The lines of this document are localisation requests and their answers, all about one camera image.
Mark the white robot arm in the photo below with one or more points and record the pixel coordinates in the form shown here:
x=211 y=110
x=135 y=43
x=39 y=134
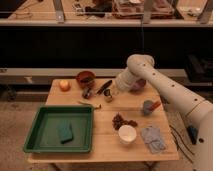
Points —
x=196 y=108

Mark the green plastic tray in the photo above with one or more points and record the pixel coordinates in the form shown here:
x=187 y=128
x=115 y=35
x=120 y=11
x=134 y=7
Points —
x=43 y=135

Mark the small metal cup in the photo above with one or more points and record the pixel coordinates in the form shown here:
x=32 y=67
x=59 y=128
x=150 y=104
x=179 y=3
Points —
x=108 y=96

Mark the dark small object by bowl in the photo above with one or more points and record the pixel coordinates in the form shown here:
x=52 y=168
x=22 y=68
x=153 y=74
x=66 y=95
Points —
x=87 y=93

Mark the brown clay bowl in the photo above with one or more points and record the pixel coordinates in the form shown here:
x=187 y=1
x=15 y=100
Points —
x=85 y=79

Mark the purple bowl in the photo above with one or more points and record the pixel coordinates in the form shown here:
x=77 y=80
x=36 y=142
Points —
x=138 y=85

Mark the bunch of dried brown grapes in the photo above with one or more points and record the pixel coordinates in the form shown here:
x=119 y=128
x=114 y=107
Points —
x=119 y=121

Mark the orange fruit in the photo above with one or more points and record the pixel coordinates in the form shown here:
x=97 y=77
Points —
x=64 y=85

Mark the wooden table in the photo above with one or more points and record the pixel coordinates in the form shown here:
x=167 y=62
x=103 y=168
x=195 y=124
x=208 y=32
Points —
x=106 y=146

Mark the white paper cup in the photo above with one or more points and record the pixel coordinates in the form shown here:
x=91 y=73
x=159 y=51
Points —
x=127 y=134

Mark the green sponge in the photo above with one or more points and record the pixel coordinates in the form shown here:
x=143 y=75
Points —
x=65 y=132

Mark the grey folded cloth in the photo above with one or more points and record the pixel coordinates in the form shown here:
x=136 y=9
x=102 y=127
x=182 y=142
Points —
x=152 y=138

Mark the black handled knife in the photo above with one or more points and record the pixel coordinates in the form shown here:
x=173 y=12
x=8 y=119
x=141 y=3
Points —
x=104 y=86

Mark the grey mug with orange handle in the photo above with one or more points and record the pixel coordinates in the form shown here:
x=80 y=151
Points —
x=149 y=106

